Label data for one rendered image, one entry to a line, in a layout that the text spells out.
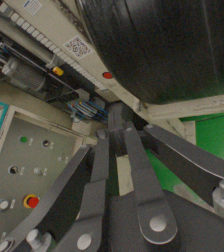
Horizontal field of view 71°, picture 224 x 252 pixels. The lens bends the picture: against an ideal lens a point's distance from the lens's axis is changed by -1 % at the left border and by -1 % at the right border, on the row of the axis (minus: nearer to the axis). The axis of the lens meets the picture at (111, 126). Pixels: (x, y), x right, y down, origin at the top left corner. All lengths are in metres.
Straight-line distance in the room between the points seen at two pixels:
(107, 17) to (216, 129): 1.35
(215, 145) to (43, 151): 1.25
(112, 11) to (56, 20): 0.27
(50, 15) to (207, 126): 1.36
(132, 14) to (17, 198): 0.70
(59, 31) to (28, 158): 0.49
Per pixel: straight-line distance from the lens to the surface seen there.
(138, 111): 0.65
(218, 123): 1.55
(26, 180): 0.75
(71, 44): 0.58
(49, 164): 0.79
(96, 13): 0.32
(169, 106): 0.69
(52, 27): 0.56
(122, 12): 0.29
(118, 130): 0.15
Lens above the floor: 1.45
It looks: 47 degrees down
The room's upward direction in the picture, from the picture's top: 60 degrees counter-clockwise
